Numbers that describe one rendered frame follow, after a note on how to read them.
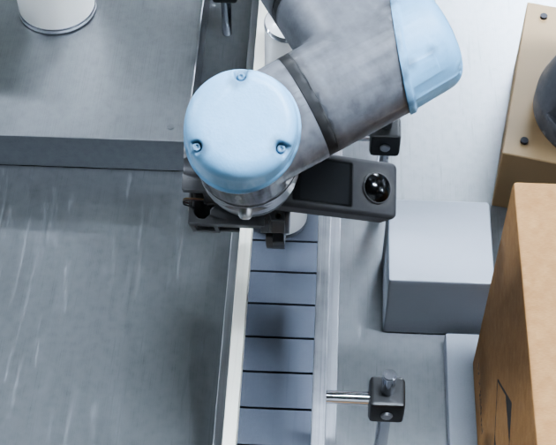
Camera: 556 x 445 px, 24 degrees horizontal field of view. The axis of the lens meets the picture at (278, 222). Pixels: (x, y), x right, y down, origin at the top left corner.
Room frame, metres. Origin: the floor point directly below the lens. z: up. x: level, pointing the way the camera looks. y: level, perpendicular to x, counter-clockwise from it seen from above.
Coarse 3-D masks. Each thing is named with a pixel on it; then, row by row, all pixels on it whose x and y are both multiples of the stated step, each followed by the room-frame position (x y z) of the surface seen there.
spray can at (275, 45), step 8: (264, 24) 0.92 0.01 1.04; (272, 24) 0.92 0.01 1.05; (272, 32) 0.91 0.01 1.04; (280, 32) 0.91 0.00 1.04; (272, 40) 0.91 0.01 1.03; (280, 40) 0.90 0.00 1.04; (272, 48) 0.91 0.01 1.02; (280, 48) 0.90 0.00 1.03; (288, 48) 0.90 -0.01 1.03; (272, 56) 0.91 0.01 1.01; (280, 56) 0.90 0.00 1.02
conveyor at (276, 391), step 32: (256, 256) 0.76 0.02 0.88; (288, 256) 0.76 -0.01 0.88; (256, 288) 0.72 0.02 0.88; (288, 288) 0.72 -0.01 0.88; (256, 320) 0.69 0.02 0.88; (288, 320) 0.69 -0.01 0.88; (256, 352) 0.65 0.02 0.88; (288, 352) 0.65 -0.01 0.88; (256, 384) 0.62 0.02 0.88; (288, 384) 0.62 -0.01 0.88; (256, 416) 0.58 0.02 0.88; (288, 416) 0.58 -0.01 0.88
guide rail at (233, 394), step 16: (256, 32) 1.05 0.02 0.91; (256, 48) 1.02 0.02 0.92; (256, 64) 0.99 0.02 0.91; (240, 240) 0.76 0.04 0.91; (240, 256) 0.74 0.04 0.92; (240, 272) 0.72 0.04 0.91; (240, 288) 0.70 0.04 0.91; (240, 304) 0.68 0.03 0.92; (240, 320) 0.66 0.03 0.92; (240, 336) 0.64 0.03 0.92; (240, 352) 0.63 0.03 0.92; (240, 368) 0.61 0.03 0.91; (240, 384) 0.60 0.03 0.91; (224, 416) 0.56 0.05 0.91; (224, 432) 0.55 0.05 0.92
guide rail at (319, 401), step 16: (320, 224) 0.74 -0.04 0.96; (320, 240) 0.72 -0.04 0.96; (320, 256) 0.70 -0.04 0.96; (320, 272) 0.68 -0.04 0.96; (320, 288) 0.67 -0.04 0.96; (320, 304) 0.65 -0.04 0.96; (320, 320) 0.63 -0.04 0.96; (320, 336) 0.61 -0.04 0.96; (320, 352) 0.60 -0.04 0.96; (320, 368) 0.58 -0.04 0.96; (320, 384) 0.57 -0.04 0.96; (320, 400) 0.55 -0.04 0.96; (320, 416) 0.54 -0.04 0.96; (320, 432) 0.52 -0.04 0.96
